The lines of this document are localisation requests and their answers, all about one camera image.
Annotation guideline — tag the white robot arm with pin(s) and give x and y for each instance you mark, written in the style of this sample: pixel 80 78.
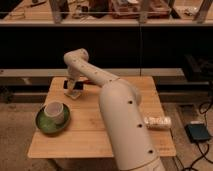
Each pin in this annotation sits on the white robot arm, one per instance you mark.
pixel 119 103

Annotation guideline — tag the clear plastic bottle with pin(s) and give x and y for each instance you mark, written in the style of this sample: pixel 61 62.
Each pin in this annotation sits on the clear plastic bottle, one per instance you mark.
pixel 158 123

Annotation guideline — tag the white sponge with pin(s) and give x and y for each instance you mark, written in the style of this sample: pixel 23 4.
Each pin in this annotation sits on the white sponge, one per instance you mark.
pixel 74 94

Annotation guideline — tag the black box on shelf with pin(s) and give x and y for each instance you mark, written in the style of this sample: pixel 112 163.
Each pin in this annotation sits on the black box on shelf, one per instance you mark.
pixel 197 69

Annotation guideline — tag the wooden workbench with clutter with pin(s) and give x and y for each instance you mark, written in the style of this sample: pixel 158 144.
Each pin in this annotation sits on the wooden workbench with clutter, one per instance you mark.
pixel 107 12

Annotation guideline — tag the black eraser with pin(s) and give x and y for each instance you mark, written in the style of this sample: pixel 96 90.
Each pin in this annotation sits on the black eraser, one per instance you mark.
pixel 79 85

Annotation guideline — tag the blue foot pedal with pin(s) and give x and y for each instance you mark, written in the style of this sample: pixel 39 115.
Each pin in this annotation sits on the blue foot pedal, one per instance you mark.
pixel 197 133

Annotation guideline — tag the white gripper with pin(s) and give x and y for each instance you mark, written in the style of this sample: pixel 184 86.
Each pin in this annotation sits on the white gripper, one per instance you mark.
pixel 70 84

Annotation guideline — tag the white cup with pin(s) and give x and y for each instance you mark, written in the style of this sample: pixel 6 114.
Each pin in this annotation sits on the white cup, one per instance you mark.
pixel 54 111

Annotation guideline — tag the dark red sausage toy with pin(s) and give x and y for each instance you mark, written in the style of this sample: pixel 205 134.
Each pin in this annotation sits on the dark red sausage toy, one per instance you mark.
pixel 86 81

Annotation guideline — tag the green plate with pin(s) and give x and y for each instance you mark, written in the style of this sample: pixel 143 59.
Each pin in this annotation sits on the green plate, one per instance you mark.
pixel 47 126

